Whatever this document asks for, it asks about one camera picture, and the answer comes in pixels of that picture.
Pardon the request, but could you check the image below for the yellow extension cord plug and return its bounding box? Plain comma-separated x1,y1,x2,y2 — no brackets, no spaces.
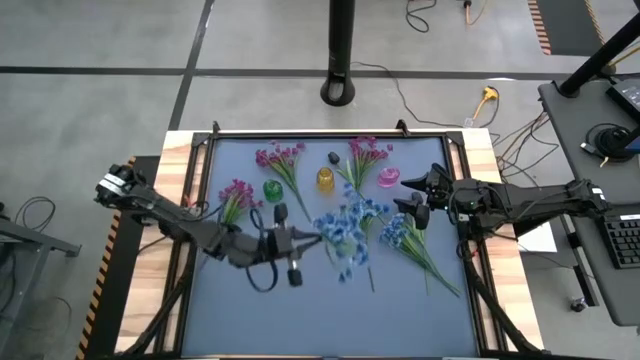
463,85,500,127

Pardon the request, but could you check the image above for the pink glass vase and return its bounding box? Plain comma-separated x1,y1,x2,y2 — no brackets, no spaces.
376,166,401,189

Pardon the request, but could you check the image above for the black fan power cable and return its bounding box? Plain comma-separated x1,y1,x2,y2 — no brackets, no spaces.
349,60,466,129

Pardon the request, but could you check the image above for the black floor cable loop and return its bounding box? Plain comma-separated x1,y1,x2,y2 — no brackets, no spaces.
404,0,439,34

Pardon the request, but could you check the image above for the yellow glass vase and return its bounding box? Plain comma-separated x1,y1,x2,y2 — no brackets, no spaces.
315,167,336,194

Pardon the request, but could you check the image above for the blue-grey table mat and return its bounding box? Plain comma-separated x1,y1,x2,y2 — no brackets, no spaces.
180,137,479,357

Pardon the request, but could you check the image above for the tangled floor cable bundle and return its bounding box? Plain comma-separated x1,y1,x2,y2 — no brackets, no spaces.
492,112,561,174

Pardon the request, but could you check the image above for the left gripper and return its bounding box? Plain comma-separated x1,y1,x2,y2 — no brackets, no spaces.
264,202,324,289

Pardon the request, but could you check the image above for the black monitor pole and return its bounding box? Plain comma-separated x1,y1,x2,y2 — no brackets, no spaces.
557,12,640,99

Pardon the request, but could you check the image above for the dark looped gripper cable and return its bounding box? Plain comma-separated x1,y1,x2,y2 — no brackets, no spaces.
245,207,280,294

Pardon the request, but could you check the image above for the black keyboard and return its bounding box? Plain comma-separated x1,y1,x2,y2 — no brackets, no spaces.
594,213,640,271

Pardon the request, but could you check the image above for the black artificial tulip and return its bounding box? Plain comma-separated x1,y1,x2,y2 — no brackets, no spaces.
327,151,360,194

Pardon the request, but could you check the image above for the magenta artificial flower bunch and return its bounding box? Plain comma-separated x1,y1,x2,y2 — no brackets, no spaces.
254,141,314,224
335,135,395,194
217,178,265,227

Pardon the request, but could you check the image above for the grey metal stand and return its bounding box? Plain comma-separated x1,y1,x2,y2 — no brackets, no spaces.
0,202,84,360

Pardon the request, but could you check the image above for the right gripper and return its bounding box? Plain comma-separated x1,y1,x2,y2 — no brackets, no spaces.
393,163,454,232

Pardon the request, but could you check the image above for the orange floor cable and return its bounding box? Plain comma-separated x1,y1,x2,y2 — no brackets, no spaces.
462,0,489,26

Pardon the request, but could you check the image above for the green glass vase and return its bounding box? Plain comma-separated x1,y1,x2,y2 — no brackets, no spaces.
262,179,285,203

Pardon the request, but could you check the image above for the grey side desk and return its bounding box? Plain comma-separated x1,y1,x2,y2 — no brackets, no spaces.
537,74,640,329

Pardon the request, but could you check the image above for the black desk leg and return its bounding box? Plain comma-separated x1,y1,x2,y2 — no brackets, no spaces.
559,214,601,309

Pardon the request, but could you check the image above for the black mat striped edge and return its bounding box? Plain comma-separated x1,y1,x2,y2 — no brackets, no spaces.
74,154,164,360
527,0,609,57

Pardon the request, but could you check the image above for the black aluminium table frame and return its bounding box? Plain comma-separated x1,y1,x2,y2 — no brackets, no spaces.
117,119,551,360

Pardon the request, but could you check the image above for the coiled black floor cable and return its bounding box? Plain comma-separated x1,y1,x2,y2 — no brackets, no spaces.
13,195,57,234

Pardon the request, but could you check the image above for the white paper sheet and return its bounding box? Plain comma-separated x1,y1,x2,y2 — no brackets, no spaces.
517,222,559,254

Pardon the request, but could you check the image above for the black floor stand pole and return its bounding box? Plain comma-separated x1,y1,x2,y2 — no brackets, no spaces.
319,0,357,107

